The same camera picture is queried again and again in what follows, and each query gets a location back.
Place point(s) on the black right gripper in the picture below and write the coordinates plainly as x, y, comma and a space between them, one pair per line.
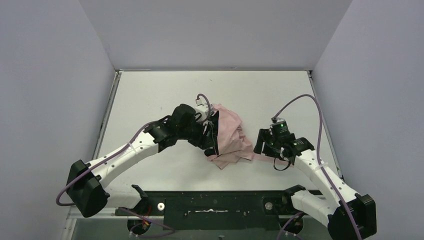
265, 142

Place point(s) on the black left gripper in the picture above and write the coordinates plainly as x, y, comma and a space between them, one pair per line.
212, 133

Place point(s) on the pink and black umbrella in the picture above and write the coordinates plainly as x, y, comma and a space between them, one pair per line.
232, 143

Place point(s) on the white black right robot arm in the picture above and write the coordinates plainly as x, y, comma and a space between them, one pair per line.
345, 213

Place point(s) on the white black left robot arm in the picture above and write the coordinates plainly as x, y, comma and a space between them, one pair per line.
87, 182

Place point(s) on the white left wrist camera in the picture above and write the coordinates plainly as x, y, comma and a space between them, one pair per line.
203, 112

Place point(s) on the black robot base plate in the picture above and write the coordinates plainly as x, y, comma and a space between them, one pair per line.
210, 210

